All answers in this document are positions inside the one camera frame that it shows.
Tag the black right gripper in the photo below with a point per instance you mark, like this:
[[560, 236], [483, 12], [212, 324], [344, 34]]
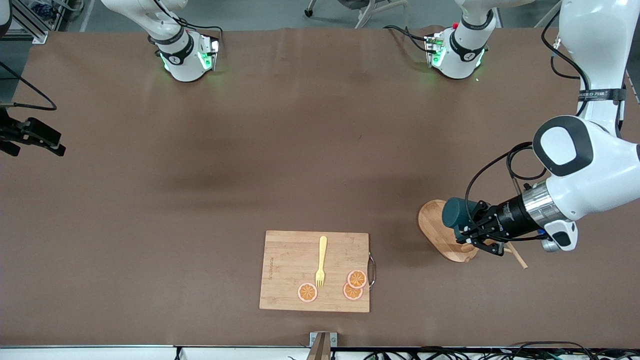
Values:
[[11, 131]]

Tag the orange slice toy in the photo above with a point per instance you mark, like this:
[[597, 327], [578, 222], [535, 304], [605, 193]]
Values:
[[350, 293], [307, 292], [357, 278]]

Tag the aluminium frame post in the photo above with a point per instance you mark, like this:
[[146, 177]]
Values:
[[27, 22]]

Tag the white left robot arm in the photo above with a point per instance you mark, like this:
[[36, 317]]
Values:
[[605, 170]]

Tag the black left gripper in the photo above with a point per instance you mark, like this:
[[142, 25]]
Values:
[[509, 213]]

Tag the yellow plastic fork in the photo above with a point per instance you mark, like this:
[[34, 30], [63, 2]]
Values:
[[322, 255]]

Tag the grey office chair base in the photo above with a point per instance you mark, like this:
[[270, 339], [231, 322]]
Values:
[[370, 10]]

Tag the wooden mug tree rack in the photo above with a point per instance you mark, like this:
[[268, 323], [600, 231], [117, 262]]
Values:
[[435, 230]]

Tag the teal mug yellow inside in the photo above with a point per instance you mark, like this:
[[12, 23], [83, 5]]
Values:
[[455, 212]]

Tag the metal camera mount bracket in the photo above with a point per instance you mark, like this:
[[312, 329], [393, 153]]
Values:
[[321, 345]]

